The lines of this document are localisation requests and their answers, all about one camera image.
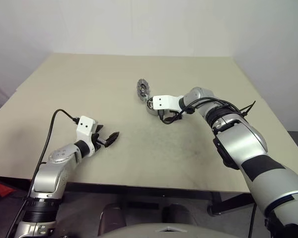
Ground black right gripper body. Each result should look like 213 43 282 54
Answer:
159 108 180 122

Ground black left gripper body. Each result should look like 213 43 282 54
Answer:
90 130 109 152

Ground silver motor housing copper windings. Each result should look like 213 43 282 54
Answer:
145 96 164 116

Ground silver hinged motor lid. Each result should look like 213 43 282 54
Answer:
136 78 151 103

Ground dark rounded shape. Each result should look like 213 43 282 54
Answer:
99 203 126 229

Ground red object under table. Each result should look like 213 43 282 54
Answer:
0 181 16 199

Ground grey robot torso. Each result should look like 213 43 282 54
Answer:
99 222 239 238

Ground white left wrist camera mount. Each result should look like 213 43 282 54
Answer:
76 115 98 158

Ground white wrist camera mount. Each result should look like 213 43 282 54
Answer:
152 94 184 113
76 115 98 158

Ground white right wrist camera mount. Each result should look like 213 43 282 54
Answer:
152 94 184 113

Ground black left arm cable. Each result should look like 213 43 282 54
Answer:
4 109 80 238

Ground black cable tie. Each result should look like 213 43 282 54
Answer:
239 100 257 118

